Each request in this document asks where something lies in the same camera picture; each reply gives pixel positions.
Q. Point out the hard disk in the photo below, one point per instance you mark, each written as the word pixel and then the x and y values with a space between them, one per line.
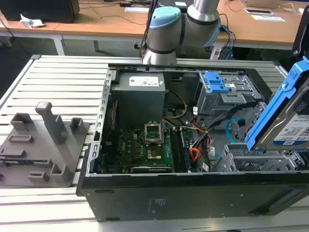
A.
pixel 289 125

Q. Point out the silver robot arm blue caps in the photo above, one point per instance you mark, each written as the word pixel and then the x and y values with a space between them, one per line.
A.
pixel 164 36

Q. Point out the metal disk bay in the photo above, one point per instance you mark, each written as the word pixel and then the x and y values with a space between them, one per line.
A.
pixel 256 162

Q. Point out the black RAM slot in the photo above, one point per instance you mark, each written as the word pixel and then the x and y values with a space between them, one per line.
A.
pixel 188 149
pixel 178 149
pixel 185 149
pixel 181 149

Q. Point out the wooden desk with papers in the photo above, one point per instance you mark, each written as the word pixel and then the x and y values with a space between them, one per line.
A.
pixel 265 30

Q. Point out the white paper sheet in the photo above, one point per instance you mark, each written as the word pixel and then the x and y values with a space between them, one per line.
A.
pixel 136 9
pixel 268 18

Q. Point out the blue drive cage latch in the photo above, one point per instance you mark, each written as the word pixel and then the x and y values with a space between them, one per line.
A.
pixel 216 82

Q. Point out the metal optical drive cage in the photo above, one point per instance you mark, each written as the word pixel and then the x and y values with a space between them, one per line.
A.
pixel 217 106

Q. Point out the grey power supply unit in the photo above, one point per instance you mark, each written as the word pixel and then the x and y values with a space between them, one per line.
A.
pixel 137 101

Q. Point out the CPU socket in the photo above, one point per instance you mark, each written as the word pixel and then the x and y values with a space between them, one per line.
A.
pixel 154 154

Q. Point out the green motherboard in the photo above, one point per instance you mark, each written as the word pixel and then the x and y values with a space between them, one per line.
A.
pixel 130 149

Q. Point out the long wooden desk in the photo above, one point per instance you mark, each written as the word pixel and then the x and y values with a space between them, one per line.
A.
pixel 96 23

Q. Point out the black PC case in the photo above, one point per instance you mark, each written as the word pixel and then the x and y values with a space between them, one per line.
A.
pixel 169 198

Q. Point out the black box on desk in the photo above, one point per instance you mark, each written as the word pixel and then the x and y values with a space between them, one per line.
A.
pixel 41 10

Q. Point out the crumpled white paper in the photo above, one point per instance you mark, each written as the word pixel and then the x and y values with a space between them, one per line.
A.
pixel 31 21

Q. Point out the grey parts rack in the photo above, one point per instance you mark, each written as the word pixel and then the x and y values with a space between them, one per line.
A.
pixel 36 154

